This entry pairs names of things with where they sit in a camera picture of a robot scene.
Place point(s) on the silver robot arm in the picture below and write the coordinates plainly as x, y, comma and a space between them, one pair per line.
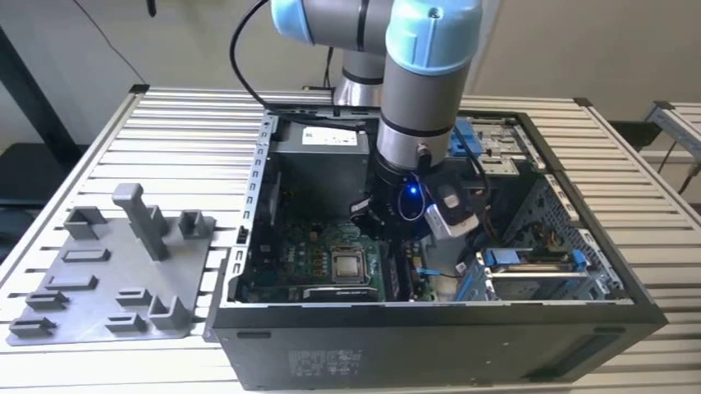
422, 102

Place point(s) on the CPU socket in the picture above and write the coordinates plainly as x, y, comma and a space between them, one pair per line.
346, 250

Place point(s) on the silver CPU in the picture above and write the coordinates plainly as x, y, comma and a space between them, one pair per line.
346, 266

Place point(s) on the silver power supply unit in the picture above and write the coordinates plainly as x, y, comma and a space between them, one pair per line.
318, 180

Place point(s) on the green motherboard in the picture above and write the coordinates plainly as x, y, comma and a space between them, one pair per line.
306, 246

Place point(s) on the black graphics card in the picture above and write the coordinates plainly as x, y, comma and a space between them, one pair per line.
339, 293

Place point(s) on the metal drive cage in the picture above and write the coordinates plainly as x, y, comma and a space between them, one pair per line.
503, 164

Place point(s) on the hard disk in blue carrier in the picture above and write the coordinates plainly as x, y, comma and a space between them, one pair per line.
525, 271

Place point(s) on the black PC case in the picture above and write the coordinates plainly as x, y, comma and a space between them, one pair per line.
383, 349

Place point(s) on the grey parts rack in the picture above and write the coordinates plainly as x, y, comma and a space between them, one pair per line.
109, 279

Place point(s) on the slatted metal side table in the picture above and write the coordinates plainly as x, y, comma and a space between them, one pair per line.
678, 123

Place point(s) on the silver white wrist camera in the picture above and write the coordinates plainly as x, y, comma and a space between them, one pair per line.
451, 217

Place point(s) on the blue plastic wrist mount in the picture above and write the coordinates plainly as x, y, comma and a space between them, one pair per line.
462, 139

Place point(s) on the black desk frame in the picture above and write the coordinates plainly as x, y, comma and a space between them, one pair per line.
32, 172

